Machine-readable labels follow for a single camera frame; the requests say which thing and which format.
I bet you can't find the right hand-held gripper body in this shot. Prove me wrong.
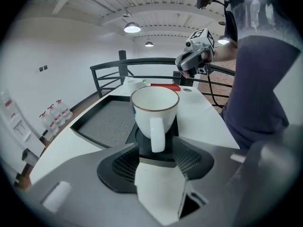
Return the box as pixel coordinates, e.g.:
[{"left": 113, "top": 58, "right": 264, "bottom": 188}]
[{"left": 185, "top": 28, "right": 215, "bottom": 78}]

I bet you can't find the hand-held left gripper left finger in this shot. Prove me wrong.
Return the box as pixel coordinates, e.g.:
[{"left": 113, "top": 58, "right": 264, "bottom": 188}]
[{"left": 30, "top": 141, "right": 167, "bottom": 227}]

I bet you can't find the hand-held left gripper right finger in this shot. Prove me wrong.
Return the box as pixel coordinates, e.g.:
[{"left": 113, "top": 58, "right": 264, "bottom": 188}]
[{"left": 172, "top": 137, "right": 251, "bottom": 227}]

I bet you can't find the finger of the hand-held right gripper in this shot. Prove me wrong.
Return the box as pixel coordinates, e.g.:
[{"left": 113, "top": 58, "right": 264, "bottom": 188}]
[{"left": 175, "top": 50, "right": 205, "bottom": 72}]

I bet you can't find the plain white cup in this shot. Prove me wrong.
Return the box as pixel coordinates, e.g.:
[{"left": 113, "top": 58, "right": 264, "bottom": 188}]
[{"left": 127, "top": 79, "right": 147, "bottom": 91}]

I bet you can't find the white cup with brown rim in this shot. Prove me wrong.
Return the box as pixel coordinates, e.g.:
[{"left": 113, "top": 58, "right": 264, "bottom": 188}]
[{"left": 130, "top": 86, "right": 180, "bottom": 153}]

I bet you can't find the person's right forearm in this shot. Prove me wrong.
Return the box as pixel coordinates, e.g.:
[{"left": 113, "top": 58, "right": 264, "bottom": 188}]
[{"left": 214, "top": 40, "right": 239, "bottom": 63}]

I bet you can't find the red flat box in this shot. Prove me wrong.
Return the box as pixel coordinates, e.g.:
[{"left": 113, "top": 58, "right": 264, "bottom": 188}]
[{"left": 151, "top": 83, "right": 182, "bottom": 92}]

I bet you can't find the black metal railing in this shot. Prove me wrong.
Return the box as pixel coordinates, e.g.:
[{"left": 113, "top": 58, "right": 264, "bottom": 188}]
[{"left": 89, "top": 50, "right": 236, "bottom": 108}]

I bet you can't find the grey trash bin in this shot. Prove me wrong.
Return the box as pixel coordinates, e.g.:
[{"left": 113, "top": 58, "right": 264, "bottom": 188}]
[{"left": 22, "top": 148, "right": 40, "bottom": 168}]

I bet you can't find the black square tray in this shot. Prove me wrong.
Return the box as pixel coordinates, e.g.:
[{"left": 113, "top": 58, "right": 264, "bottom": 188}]
[{"left": 70, "top": 94, "right": 180, "bottom": 167}]

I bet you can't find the clear water bottle red label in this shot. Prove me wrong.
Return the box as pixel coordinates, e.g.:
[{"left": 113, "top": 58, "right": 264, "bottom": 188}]
[
  {"left": 56, "top": 99, "right": 73, "bottom": 121},
  {"left": 40, "top": 112, "right": 60, "bottom": 137},
  {"left": 47, "top": 104, "right": 66, "bottom": 127}
]

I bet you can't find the person's dark feather-print shirt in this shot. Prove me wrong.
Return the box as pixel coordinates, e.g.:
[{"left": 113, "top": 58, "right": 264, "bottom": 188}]
[{"left": 221, "top": 0, "right": 303, "bottom": 151}]

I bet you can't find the white water dispenser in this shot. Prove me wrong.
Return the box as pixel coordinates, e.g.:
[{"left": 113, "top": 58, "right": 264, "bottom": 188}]
[{"left": 0, "top": 88, "right": 46, "bottom": 152}]

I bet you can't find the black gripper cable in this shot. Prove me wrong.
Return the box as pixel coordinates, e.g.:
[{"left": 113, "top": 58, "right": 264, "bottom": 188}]
[{"left": 206, "top": 64, "right": 225, "bottom": 108}]

